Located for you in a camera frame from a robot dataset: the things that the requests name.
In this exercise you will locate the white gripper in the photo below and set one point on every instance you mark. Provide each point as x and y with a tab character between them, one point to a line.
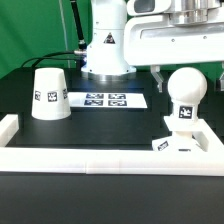
165	32

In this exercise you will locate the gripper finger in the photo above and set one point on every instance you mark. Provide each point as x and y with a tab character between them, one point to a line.
220	81

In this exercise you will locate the white lamp bulb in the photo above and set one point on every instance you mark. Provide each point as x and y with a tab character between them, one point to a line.
186	87

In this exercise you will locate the white lamp base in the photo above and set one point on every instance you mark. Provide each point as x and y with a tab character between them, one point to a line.
186	136

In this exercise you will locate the white lamp shade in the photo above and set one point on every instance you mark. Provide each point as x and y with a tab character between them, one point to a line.
50	95

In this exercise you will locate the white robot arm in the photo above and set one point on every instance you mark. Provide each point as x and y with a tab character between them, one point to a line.
105	53

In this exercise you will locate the white marker sheet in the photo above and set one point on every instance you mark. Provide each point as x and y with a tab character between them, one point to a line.
107	100

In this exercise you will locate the white U-shaped fence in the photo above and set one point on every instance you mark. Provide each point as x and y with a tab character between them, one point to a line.
49	160

